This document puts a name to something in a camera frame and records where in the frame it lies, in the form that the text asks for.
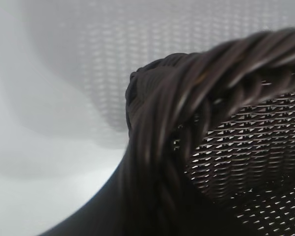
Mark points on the dark brown wicker basket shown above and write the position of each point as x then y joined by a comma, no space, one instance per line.
235,152

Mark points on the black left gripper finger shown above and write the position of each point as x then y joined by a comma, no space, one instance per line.
100,211

